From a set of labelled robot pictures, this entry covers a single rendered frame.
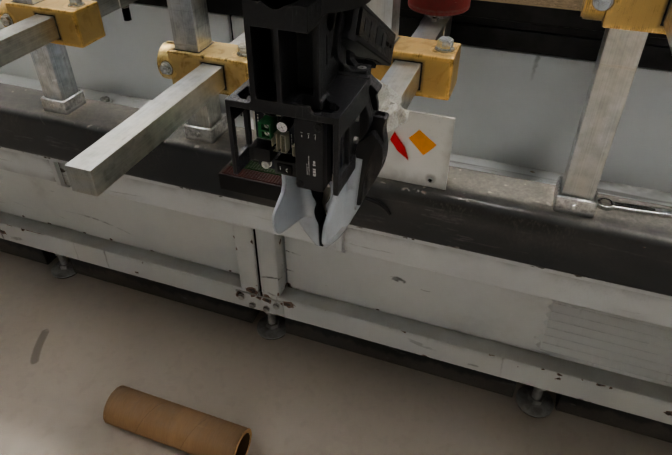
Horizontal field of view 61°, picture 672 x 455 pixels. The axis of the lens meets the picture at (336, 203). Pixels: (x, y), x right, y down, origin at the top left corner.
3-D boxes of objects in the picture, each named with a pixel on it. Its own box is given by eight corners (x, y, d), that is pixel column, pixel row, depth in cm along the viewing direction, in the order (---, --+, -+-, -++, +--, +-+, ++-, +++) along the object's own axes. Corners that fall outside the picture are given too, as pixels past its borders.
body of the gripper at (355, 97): (230, 182, 37) (205, -12, 30) (284, 122, 43) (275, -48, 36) (342, 206, 35) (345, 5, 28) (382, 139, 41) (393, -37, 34)
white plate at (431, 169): (444, 191, 71) (454, 119, 65) (255, 154, 78) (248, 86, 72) (445, 189, 72) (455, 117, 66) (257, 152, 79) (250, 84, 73)
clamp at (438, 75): (448, 101, 64) (454, 59, 61) (335, 84, 68) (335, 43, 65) (457, 81, 69) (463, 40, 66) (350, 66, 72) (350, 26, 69)
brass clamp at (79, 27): (80, 50, 78) (70, 13, 75) (2, 38, 82) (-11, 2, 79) (109, 34, 83) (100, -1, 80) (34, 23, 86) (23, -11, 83)
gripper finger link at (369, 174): (317, 198, 43) (315, 91, 38) (325, 186, 44) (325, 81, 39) (377, 211, 42) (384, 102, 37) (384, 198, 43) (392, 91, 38)
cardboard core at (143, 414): (230, 456, 109) (99, 408, 117) (235, 478, 114) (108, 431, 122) (249, 420, 115) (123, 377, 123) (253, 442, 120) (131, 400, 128)
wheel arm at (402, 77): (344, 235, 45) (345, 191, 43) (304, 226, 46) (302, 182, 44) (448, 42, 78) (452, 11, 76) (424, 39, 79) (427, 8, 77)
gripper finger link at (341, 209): (300, 282, 43) (295, 179, 37) (328, 235, 47) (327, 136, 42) (339, 293, 42) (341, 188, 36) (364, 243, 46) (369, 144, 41)
